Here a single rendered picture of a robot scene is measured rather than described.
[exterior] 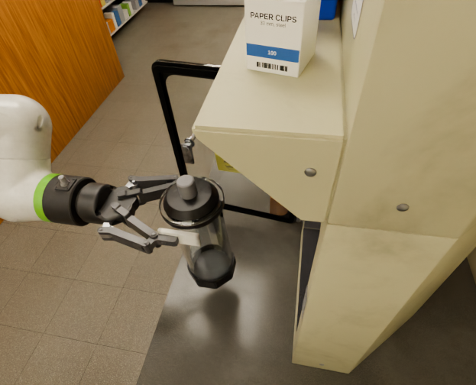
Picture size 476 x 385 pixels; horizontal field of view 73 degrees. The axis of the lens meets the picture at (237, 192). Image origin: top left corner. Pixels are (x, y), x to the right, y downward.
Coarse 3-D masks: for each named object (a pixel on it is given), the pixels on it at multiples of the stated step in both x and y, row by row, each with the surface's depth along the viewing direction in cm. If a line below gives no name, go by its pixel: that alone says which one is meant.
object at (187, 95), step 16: (192, 64) 57; (208, 64) 56; (176, 80) 60; (192, 80) 59; (208, 80) 58; (176, 96) 63; (192, 96) 62; (176, 112) 66; (192, 112) 65; (176, 128) 69; (208, 160) 74; (224, 160) 72; (208, 176) 78; (224, 176) 76; (240, 176) 74; (224, 192) 81; (240, 192) 79; (256, 192) 77; (256, 208) 81; (272, 208) 79
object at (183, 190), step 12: (180, 180) 49; (192, 180) 49; (204, 180) 53; (168, 192) 52; (180, 192) 50; (192, 192) 50; (204, 192) 51; (216, 192) 52; (168, 204) 50; (180, 204) 50; (192, 204) 50; (204, 204) 50; (180, 216) 49; (192, 216) 49
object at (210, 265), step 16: (160, 208) 52; (176, 224) 49; (192, 224) 49; (208, 224) 50; (224, 224) 57; (208, 240) 54; (224, 240) 58; (192, 256) 58; (208, 256) 57; (224, 256) 61; (192, 272) 65; (208, 272) 61; (224, 272) 64
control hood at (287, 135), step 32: (320, 32) 34; (224, 64) 30; (320, 64) 29; (224, 96) 27; (256, 96) 26; (288, 96) 26; (320, 96) 26; (192, 128) 24; (224, 128) 24; (256, 128) 23; (288, 128) 23; (320, 128) 23; (256, 160) 25; (288, 160) 25; (320, 160) 24; (288, 192) 27; (320, 192) 27
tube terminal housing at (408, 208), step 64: (384, 0) 16; (448, 0) 15; (384, 64) 18; (448, 64) 17; (384, 128) 21; (448, 128) 20; (384, 192) 25; (448, 192) 24; (320, 256) 34; (384, 256) 31; (448, 256) 32; (320, 320) 46; (384, 320) 42
